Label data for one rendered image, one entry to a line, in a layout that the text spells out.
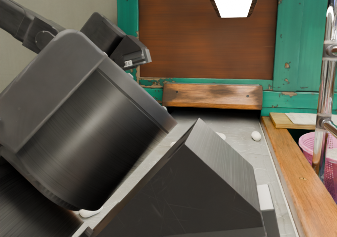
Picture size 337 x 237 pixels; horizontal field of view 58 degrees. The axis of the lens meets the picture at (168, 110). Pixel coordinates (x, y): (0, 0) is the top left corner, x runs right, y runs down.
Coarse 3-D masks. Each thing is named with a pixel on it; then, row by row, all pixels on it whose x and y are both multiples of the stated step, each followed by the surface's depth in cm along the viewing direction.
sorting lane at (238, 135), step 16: (176, 128) 88; (224, 128) 88; (240, 128) 88; (256, 128) 88; (160, 144) 73; (240, 144) 72; (256, 144) 73; (144, 160) 62; (256, 160) 62; (272, 160) 61; (256, 176) 54; (272, 176) 54; (272, 192) 48; (288, 208) 43; (96, 224) 39; (288, 224) 39
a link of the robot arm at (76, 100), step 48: (48, 48) 13; (96, 48) 13; (0, 96) 12; (48, 96) 13; (96, 96) 13; (144, 96) 13; (48, 144) 13; (96, 144) 13; (144, 144) 14; (96, 192) 14
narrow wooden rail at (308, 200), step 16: (272, 128) 78; (272, 144) 65; (288, 144) 64; (288, 160) 55; (304, 160) 55; (288, 176) 48; (304, 176) 48; (288, 192) 44; (304, 192) 42; (320, 192) 42; (304, 208) 38; (320, 208) 38; (336, 208) 38; (304, 224) 35; (320, 224) 35; (336, 224) 35
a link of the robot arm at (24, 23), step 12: (0, 0) 54; (12, 0) 56; (0, 12) 54; (12, 12) 54; (24, 12) 54; (0, 24) 55; (12, 24) 54; (24, 24) 54; (36, 24) 54; (48, 24) 53; (24, 36) 54; (36, 48) 54
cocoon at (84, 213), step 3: (102, 207) 42; (81, 210) 40; (84, 210) 40; (87, 210) 40; (96, 210) 41; (99, 210) 41; (81, 213) 40; (84, 213) 40; (87, 213) 40; (90, 213) 40; (93, 213) 41; (84, 216) 40; (87, 216) 40
